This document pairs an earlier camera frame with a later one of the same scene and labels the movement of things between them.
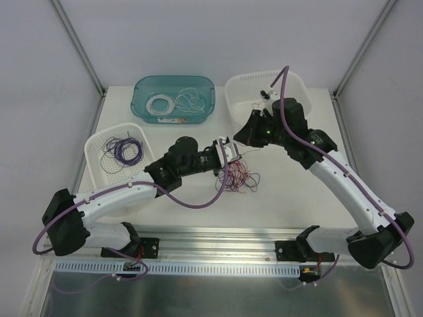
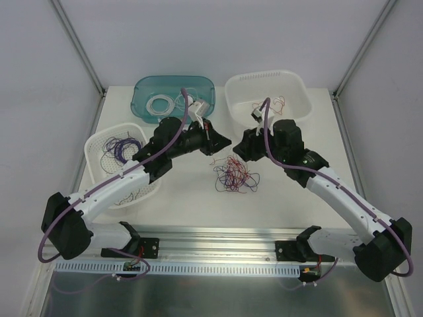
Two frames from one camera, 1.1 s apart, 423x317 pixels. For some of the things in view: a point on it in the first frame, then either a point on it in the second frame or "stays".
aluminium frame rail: x=205 y=244 stays
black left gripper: x=217 y=158 → x=207 y=139
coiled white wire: x=164 y=113 stays
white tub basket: x=242 y=93 stays
